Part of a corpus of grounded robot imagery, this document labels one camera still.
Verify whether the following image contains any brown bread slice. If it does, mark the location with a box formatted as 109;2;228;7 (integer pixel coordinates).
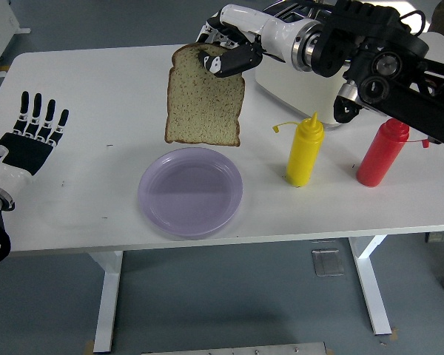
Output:
164;43;246;148

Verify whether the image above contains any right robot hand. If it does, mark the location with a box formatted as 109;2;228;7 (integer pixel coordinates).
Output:
195;4;305;78

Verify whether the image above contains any purple round plate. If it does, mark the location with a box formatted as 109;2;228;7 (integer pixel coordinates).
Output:
138;146;244;238

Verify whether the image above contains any metal floor cover plate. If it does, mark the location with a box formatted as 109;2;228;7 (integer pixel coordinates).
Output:
311;248;346;277

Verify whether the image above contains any yellow squeeze bottle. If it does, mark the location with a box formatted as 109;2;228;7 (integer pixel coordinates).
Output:
272;112;325;189

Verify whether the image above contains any white table leg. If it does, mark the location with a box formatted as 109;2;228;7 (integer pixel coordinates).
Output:
87;250;125;353
347;234;393;336

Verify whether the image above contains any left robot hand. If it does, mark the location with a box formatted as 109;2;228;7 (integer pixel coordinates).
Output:
0;90;70;193

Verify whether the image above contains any red squeeze bottle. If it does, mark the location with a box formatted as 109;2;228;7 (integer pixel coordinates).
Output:
356;118;430;188

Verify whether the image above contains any cream and silver toaster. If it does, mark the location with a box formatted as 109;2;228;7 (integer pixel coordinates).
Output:
254;0;360;130

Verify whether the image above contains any grey metal base plate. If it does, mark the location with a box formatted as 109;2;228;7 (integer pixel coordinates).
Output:
140;341;329;355

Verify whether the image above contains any white equipment cabinet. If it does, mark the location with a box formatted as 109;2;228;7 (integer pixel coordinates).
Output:
0;0;33;78

